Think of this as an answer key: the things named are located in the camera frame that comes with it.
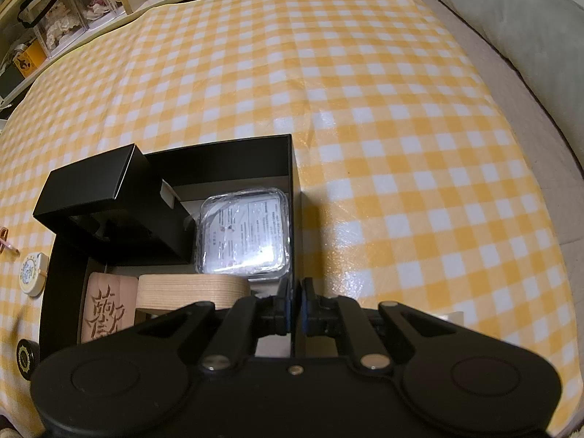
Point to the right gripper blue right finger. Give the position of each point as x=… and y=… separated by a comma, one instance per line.
x=347, y=324

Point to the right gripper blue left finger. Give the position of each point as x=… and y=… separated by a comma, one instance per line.
x=242, y=326

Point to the clear square plastic container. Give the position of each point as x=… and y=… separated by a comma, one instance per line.
x=245, y=234

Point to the light wooden oval box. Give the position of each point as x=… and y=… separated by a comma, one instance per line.
x=161, y=293

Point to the wooden carved character block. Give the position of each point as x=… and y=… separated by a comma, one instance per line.
x=110, y=305

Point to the black storage box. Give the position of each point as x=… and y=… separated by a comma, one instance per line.
x=195, y=173

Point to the small black cardboard box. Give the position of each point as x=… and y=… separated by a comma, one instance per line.
x=117, y=205

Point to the white round tape measure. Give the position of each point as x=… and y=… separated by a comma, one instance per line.
x=33, y=273

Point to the black round tin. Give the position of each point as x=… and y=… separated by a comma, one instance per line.
x=27, y=357

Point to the yellow checkered tablecloth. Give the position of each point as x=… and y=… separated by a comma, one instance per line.
x=414, y=185

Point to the yellow box on shelf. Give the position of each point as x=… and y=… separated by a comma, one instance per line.
x=29, y=57

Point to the grey pillow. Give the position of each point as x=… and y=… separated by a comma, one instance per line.
x=543, y=39

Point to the doll in clear case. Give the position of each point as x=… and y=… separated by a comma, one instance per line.
x=56, y=23

